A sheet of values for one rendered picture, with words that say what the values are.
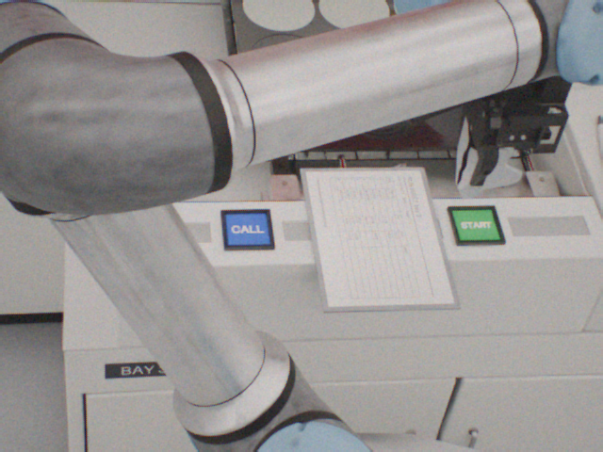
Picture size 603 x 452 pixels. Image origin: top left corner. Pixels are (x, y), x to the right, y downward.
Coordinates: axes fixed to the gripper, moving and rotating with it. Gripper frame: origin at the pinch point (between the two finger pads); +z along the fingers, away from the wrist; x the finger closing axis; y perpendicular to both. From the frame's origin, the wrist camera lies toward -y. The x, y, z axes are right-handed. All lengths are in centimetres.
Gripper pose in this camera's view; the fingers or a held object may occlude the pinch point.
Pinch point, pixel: (460, 188)
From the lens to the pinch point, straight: 129.8
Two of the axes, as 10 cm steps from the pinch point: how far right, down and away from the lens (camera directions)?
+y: 9.9, -0.2, 1.7
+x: -1.3, -7.5, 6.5
